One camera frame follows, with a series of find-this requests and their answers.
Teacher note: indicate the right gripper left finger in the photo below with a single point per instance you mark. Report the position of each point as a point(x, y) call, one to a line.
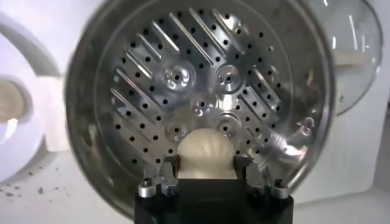
point(169, 182)

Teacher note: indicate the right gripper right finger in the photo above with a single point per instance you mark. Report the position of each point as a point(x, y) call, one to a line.
point(256, 179)

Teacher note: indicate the white steamed baozi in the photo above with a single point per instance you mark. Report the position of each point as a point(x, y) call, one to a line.
point(10, 100)
point(205, 152)

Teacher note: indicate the round glass pot lid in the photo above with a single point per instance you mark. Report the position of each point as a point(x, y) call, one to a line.
point(356, 36)

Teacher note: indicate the perforated steel steamer basket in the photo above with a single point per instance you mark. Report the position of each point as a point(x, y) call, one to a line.
point(198, 76)

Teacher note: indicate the scattered dark crumbs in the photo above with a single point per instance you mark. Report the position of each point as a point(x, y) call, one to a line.
point(39, 190)

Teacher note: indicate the round white plate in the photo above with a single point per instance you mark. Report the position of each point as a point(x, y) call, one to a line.
point(18, 146)

